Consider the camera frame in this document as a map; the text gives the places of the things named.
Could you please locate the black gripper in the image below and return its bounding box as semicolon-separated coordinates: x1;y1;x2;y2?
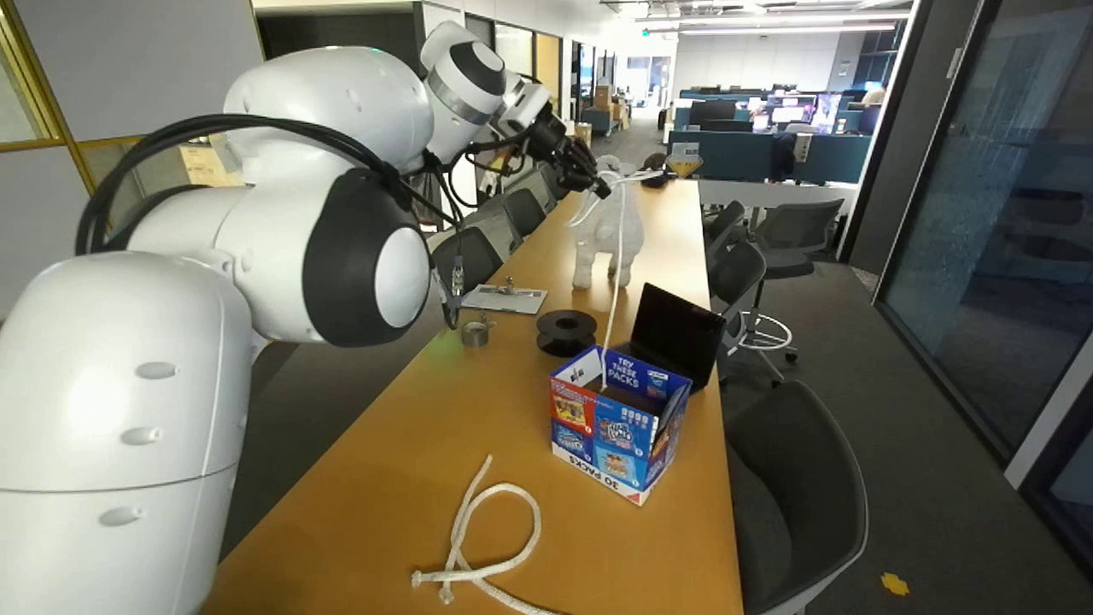
527;106;610;197

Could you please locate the black object table end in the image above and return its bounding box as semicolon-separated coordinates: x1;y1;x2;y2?
638;154;674;188

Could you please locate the black office chair far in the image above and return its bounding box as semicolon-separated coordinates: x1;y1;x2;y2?
710;231;795;357

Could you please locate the white sheep figurine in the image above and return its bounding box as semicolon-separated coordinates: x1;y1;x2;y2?
572;154;642;292

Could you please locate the black laptop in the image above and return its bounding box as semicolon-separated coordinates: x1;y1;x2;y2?
622;283;723;388

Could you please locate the dark grey office chair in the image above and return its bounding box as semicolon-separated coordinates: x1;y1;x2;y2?
723;382;872;615

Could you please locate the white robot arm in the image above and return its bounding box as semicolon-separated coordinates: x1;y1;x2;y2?
0;25;602;615

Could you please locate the white rope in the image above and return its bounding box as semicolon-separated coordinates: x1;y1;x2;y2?
411;456;548;604
566;168;642;378
436;573;566;615

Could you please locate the black tape spool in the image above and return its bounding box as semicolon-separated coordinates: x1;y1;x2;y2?
535;310;593;358

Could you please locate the blue cardboard snack box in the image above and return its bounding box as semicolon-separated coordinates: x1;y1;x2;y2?
551;349;693;507

